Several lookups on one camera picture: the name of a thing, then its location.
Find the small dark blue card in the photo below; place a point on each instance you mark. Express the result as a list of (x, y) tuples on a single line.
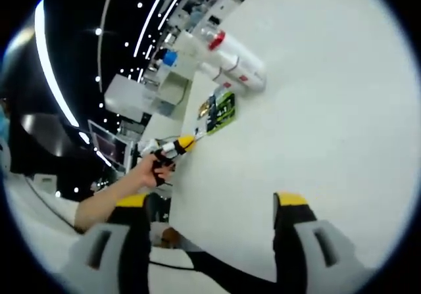
[(199, 131)]

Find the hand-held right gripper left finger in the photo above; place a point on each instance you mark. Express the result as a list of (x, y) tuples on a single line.
[(131, 248)]

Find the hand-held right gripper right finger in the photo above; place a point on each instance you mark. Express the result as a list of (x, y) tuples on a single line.
[(292, 248)]

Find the person's white shirt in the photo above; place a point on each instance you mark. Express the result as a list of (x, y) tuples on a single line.
[(39, 228)]

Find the long white ceiling light strip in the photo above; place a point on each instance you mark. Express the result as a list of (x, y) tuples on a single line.
[(41, 37)]

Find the gold skincare sachet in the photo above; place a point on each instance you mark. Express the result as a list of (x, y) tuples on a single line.
[(203, 108)]

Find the blue bin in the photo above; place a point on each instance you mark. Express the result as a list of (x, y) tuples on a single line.
[(170, 58)]

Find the dark computer monitor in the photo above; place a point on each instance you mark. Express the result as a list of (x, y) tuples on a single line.
[(108, 146)]

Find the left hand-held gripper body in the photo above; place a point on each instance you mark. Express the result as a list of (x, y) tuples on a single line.
[(148, 145)]

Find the person's left hand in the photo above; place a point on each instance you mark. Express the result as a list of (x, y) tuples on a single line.
[(144, 172)]

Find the person's dark trousers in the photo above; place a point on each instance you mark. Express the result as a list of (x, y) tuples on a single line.
[(230, 281)]

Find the white skincare bottle red collar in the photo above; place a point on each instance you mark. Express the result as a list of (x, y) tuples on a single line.
[(237, 52)]

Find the dark green skincare sachet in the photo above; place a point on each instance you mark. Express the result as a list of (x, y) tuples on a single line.
[(222, 113)]

